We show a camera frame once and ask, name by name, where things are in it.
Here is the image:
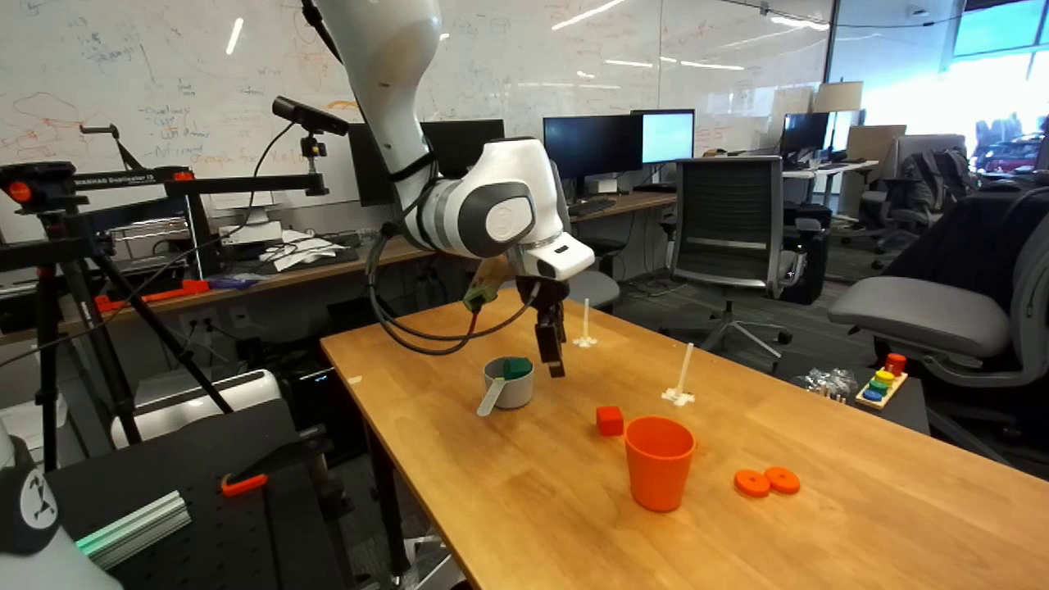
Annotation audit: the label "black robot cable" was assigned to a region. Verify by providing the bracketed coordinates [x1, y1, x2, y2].
[362, 219, 542, 360]

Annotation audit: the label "long wooden desk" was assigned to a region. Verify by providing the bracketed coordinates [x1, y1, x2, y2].
[58, 219, 436, 338]

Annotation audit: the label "orange handled clamp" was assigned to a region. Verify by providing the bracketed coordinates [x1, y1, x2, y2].
[217, 424, 335, 501]

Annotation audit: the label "orange tool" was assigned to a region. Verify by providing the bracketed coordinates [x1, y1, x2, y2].
[92, 275, 213, 322]

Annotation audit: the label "black draped cloth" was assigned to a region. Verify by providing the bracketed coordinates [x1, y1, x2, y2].
[880, 185, 1049, 291]

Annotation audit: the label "gray metal bar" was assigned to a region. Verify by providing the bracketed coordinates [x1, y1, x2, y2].
[73, 486, 195, 573]

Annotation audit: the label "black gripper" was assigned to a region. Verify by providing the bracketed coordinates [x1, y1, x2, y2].
[511, 271, 573, 384]

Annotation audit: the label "light gray office chair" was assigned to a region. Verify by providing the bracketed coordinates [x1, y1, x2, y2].
[563, 262, 622, 310]

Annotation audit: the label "black computer monitor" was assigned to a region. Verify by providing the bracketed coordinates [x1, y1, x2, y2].
[542, 111, 639, 201]
[346, 119, 511, 209]

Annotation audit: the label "colourful toy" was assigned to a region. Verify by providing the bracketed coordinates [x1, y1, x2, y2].
[851, 349, 910, 414]

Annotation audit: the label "black camera on boom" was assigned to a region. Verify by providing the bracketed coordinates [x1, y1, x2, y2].
[243, 90, 358, 201]

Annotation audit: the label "white papers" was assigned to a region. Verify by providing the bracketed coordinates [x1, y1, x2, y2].
[218, 219, 349, 275]

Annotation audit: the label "black tripod orange knobs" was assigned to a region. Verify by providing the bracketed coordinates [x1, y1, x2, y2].
[0, 158, 240, 475]

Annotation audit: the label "clear plastic stand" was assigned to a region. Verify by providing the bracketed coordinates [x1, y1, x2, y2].
[658, 342, 697, 411]
[569, 295, 602, 353]

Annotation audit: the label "black mesh office chair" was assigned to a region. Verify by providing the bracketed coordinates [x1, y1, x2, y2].
[666, 149, 793, 362]

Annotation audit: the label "clear plastic pieces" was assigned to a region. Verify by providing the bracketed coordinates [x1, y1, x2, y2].
[798, 362, 861, 404]

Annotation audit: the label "tan wrist camera mount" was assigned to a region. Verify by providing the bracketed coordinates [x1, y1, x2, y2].
[457, 252, 520, 315]

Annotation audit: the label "orange plastic cup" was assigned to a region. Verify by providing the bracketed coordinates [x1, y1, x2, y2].
[620, 414, 697, 515]

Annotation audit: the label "white machine housing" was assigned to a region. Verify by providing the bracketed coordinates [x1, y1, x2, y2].
[103, 367, 284, 453]

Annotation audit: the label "white lit monitor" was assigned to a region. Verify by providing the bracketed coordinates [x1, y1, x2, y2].
[631, 106, 701, 167]

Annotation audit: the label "orange disc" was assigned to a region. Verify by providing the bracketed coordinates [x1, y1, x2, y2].
[761, 463, 802, 494]
[732, 466, 773, 501]

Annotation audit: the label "gray measuring cup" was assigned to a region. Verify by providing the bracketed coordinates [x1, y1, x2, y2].
[472, 353, 537, 420]

